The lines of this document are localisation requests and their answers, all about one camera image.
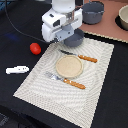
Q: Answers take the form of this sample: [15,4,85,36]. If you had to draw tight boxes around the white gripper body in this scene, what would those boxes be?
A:
[42,9,82,42]

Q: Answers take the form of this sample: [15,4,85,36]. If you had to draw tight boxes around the round beige plate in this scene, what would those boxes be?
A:
[56,55,83,78]

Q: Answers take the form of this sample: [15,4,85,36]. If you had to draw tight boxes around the pink stove board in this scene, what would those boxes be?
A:
[80,0,128,43]

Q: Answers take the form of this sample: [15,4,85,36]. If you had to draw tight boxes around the grey pot with lid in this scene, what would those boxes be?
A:
[82,1,104,24]

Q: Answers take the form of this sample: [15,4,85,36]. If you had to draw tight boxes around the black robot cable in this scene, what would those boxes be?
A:
[4,0,47,44]

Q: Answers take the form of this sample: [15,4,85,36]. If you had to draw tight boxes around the wooden handled fork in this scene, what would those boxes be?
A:
[45,72,86,89]

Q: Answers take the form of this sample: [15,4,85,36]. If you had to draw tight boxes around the wooden handled knife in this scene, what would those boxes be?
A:
[59,49,98,63]

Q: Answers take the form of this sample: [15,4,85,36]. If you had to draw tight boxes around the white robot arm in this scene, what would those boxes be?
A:
[42,0,82,42]

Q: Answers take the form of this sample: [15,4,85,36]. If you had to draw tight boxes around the grey frying pan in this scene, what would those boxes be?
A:
[64,29,84,47]

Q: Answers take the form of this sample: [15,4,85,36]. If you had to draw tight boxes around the beige bowl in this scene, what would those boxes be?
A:
[119,5,128,30]

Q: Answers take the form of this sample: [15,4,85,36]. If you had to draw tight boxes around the beige woven placemat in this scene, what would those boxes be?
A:
[14,38,114,128]

